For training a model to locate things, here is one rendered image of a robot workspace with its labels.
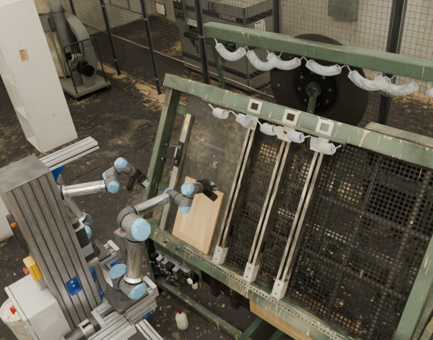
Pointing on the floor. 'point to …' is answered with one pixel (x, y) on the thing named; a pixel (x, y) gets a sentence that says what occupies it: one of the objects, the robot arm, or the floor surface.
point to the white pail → (14, 322)
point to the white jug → (181, 320)
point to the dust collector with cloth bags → (61, 34)
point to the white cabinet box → (30, 73)
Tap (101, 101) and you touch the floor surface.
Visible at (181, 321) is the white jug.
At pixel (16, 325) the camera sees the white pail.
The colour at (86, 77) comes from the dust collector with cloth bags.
